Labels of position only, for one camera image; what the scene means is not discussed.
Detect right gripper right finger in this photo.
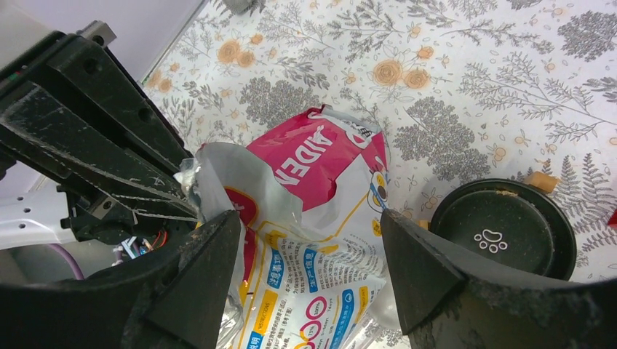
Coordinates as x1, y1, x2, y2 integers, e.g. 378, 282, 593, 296
381, 209, 616, 348

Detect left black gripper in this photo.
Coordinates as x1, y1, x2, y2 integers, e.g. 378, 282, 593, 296
1, 31, 196, 244

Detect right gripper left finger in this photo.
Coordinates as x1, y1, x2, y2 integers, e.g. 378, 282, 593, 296
1, 211, 242, 348

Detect cat food bag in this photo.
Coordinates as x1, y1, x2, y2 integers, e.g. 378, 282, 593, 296
175, 106, 389, 348

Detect black bowl paw print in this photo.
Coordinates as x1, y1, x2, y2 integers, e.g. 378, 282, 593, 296
429, 179, 576, 281

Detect floral patterned table mat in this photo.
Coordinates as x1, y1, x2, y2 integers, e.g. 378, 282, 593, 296
144, 1, 616, 282

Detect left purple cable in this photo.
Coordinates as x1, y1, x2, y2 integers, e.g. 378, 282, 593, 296
48, 243, 85, 281

